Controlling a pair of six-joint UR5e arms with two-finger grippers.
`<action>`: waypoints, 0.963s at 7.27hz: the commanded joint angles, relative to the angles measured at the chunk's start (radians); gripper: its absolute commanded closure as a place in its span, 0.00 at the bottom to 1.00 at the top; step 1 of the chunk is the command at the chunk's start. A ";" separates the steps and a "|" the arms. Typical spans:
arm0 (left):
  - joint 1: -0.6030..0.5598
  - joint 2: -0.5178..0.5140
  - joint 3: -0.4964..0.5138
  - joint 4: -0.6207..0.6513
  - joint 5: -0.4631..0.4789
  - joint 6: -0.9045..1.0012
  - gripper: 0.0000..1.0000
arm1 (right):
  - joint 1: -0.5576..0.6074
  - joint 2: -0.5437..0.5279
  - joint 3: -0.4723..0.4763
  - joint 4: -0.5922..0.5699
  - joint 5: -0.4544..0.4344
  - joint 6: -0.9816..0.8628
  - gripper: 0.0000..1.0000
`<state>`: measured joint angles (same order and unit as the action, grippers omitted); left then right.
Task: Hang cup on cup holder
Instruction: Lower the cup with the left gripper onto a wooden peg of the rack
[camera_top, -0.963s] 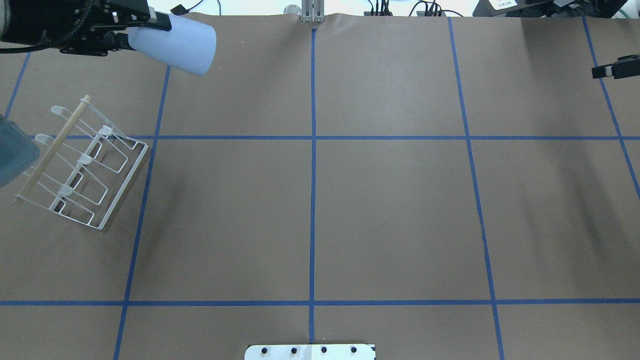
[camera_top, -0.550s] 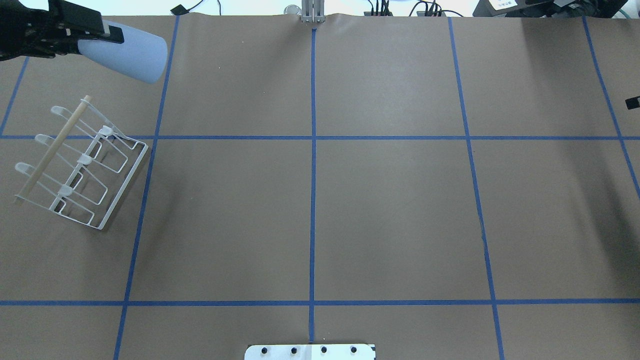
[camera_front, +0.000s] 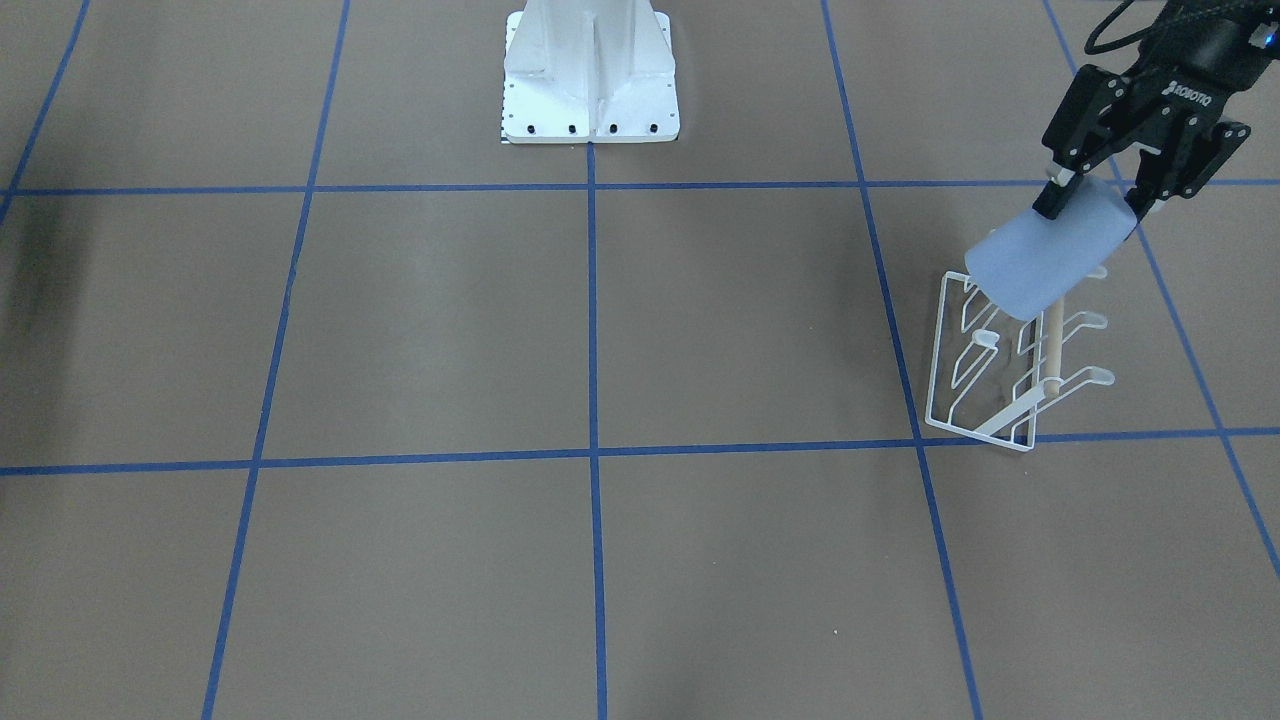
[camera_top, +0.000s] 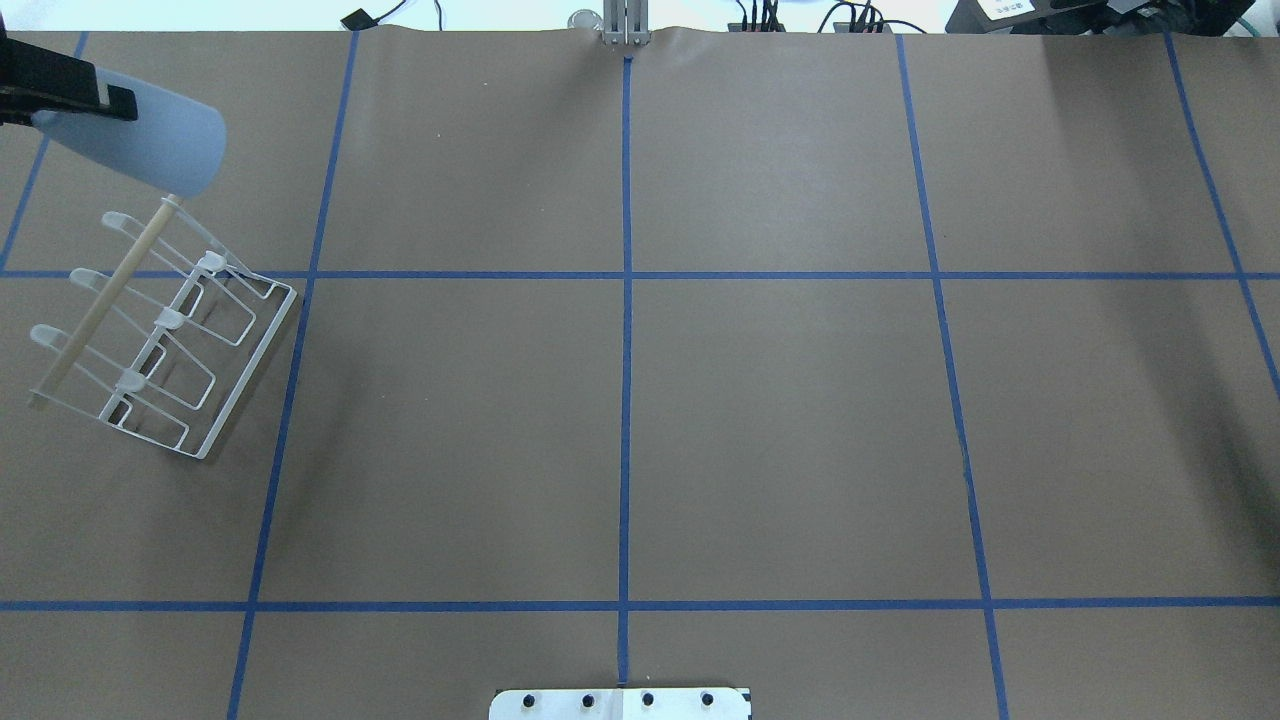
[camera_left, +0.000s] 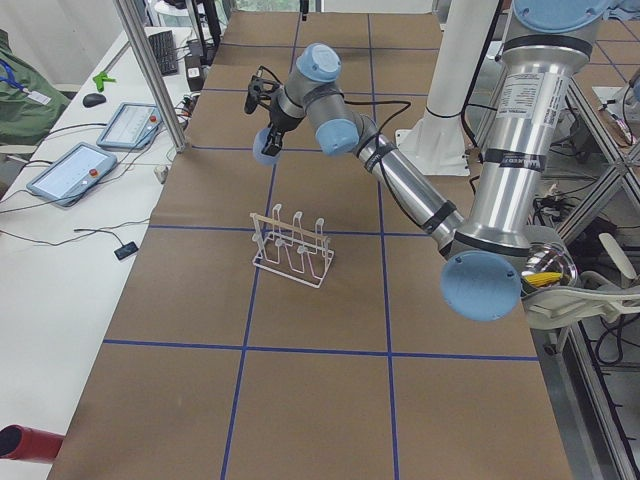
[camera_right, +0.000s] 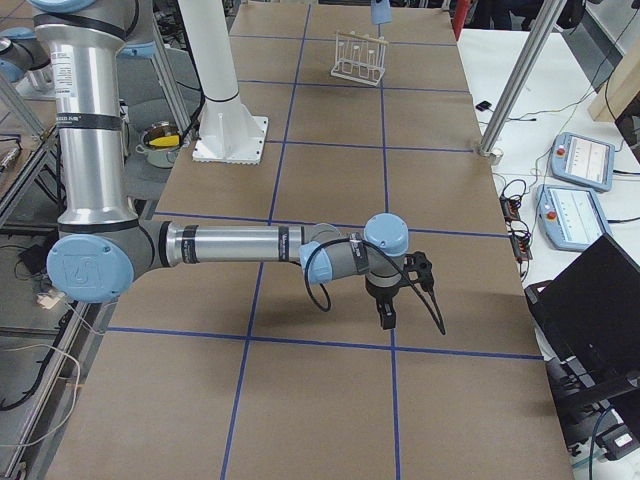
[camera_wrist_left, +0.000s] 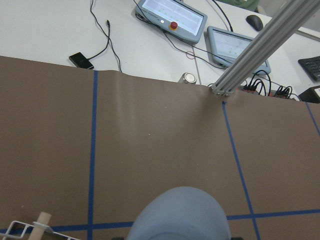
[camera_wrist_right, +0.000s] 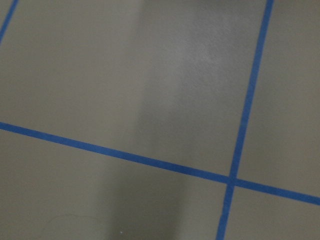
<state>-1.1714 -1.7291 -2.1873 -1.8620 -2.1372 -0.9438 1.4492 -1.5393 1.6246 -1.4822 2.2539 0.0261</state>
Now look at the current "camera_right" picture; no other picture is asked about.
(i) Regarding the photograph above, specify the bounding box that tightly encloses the black usb hub left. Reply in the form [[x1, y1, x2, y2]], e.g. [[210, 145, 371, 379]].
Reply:
[[499, 196, 521, 222]]

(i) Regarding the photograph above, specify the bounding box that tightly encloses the white power strip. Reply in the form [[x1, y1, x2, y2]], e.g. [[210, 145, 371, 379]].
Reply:
[[36, 289, 66, 310]]

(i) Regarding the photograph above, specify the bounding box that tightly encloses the black laptop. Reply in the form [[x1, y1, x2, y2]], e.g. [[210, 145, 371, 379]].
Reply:
[[525, 233, 639, 426]]

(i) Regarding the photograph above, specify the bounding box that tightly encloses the near grey teach pendant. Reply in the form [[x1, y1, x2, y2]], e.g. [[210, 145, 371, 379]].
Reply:
[[536, 184, 611, 252]]

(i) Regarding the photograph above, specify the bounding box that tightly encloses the black usb hub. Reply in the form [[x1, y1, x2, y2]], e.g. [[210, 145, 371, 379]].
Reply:
[[509, 235, 532, 263], [499, 196, 521, 222]]

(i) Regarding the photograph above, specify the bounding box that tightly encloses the light blue plastic cup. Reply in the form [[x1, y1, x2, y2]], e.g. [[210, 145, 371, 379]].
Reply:
[[370, 0, 392, 25]]

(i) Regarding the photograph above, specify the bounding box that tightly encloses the grey teach pendant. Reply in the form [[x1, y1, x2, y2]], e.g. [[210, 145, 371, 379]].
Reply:
[[549, 132, 615, 192], [536, 184, 611, 252]]

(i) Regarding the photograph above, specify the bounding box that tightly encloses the metal pot with corn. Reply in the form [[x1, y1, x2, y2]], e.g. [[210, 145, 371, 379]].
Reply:
[[135, 121, 181, 169]]

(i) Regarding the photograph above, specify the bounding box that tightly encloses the black power adapter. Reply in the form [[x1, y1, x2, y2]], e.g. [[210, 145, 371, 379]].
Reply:
[[475, 101, 492, 112]]

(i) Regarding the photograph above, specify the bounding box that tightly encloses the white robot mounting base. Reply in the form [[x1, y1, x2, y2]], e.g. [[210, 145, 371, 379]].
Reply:
[[179, 0, 269, 165]]

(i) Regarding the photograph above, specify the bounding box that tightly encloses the black usb hub right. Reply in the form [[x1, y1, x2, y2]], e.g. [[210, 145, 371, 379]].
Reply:
[[509, 235, 532, 263]]

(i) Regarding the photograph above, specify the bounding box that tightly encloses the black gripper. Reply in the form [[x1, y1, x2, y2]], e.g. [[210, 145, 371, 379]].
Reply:
[[365, 273, 406, 330]]

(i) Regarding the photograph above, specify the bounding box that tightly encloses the aluminium frame post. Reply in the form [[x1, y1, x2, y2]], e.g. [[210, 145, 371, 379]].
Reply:
[[476, 0, 566, 166]]

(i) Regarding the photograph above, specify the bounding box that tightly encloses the far grey teach pendant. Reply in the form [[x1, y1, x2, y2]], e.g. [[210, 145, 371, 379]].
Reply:
[[549, 132, 615, 192]]

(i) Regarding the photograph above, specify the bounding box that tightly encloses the wooden board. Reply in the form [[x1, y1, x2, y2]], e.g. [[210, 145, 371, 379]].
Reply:
[[588, 35, 639, 122]]

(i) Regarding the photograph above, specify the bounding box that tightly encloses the white wire cup holder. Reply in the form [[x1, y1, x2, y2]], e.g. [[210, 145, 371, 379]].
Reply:
[[330, 31, 389, 87]]

